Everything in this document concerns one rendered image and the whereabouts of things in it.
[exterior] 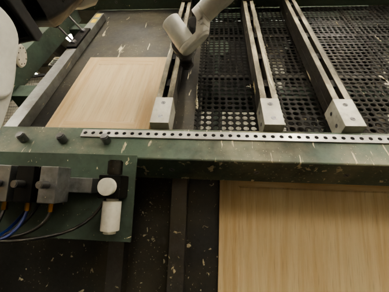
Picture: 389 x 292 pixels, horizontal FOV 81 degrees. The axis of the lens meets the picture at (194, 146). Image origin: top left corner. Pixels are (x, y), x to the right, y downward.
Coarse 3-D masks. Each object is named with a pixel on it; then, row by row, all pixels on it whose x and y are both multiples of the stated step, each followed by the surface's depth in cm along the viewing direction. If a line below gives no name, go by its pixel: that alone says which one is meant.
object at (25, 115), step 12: (96, 24) 129; (84, 48) 118; (60, 60) 105; (72, 60) 108; (48, 72) 99; (60, 72) 100; (48, 84) 93; (36, 96) 88; (48, 96) 93; (24, 108) 84; (36, 108) 87; (12, 120) 80; (24, 120) 81
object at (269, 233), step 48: (240, 192) 87; (288, 192) 85; (336, 192) 84; (384, 192) 83; (240, 240) 84; (288, 240) 83; (336, 240) 82; (384, 240) 81; (240, 288) 81; (288, 288) 80; (336, 288) 79; (384, 288) 78
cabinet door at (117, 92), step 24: (96, 72) 101; (120, 72) 101; (144, 72) 100; (72, 96) 91; (96, 96) 91; (120, 96) 90; (144, 96) 89; (72, 120) 83; (96, 120) 82; (120, 120) 82; (144, 120) 81
